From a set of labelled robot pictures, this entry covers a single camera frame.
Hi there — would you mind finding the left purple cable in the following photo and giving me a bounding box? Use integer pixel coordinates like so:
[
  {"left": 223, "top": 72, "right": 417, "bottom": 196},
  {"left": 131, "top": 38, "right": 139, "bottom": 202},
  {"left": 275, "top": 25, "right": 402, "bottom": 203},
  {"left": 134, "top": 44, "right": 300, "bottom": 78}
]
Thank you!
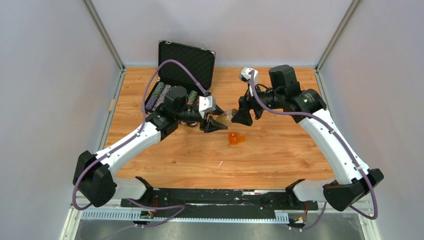
[{"left": 71, "top": 58, "right": 213, "bottom": 228}]

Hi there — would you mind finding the black poker chip case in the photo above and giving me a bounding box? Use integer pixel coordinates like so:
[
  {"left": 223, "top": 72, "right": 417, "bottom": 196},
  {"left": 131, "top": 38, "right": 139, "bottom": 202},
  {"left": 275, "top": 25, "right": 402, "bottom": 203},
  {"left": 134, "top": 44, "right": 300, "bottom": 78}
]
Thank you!
[{"left": 145, "top": 40, "right": 216, "bottom": 114}]

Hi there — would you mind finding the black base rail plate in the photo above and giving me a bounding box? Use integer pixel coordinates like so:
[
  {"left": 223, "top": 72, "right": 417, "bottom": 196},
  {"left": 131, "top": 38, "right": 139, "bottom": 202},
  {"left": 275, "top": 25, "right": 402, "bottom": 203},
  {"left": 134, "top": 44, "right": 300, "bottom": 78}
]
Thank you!
[{"left": 120, "top": 188, "right": 318, "bottom": 220}]

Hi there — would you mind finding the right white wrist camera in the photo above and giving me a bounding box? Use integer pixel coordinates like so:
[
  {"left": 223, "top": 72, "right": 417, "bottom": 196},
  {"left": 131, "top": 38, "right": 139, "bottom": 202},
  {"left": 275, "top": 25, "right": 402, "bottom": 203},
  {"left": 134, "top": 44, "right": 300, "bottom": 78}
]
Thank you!
[{"left": 239, "top": 67, "right": 259, "bottom": 96}]

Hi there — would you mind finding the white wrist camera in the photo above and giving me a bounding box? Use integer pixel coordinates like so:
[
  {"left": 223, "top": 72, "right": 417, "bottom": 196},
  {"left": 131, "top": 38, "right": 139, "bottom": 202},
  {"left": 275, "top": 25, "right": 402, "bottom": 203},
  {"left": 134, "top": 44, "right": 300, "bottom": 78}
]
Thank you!
[
  {"left": 198, "top": 95, "right": 217, "bottom": 118},
  {"left": 239, "top": 67, "right": 259, "bottom": 96}
]

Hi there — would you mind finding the clear pill bottle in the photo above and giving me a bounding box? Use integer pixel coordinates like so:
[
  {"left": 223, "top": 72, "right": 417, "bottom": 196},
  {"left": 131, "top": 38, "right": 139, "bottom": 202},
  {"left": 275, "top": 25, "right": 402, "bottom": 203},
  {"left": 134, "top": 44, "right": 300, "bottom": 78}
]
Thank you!
[{"left": 215, "top": 108, "right": 238, "bottom": 127}]

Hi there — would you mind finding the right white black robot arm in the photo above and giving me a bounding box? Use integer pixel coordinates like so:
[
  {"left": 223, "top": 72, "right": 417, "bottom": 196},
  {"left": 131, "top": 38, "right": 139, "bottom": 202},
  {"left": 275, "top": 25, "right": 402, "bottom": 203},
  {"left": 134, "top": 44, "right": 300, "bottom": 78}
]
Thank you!
[{"left": 232, "top": 64, "right": 384, "bottom": 213}]

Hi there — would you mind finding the orange pill organizer box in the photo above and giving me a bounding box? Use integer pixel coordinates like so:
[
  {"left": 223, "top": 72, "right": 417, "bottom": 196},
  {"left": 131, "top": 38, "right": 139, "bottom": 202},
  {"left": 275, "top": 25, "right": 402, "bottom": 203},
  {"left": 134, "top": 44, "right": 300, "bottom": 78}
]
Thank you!
[{"left": 228, "top": 132, "right": 246, "bottom": 146}]

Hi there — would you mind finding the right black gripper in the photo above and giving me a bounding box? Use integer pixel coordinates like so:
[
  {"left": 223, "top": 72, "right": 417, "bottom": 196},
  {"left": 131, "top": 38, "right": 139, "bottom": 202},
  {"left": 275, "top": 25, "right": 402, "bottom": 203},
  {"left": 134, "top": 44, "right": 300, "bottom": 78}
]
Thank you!
[{"left": 231, "top": 81, "right": 284, "bottom": 125}]

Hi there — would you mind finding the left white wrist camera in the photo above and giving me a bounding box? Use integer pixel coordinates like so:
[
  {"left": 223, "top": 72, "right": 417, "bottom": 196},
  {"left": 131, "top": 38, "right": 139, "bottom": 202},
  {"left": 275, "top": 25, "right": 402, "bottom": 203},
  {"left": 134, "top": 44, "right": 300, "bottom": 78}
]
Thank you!
[{"left": 198, "top": 95, "right": 217, "bottom": 118}]

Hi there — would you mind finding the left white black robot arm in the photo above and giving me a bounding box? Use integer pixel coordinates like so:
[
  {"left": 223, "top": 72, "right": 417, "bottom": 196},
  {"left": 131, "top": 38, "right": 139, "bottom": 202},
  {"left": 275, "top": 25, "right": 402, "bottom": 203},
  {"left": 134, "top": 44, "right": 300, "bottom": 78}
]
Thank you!
[{"left": 72, "top": 86, "right": 228, "bottom": 210}]

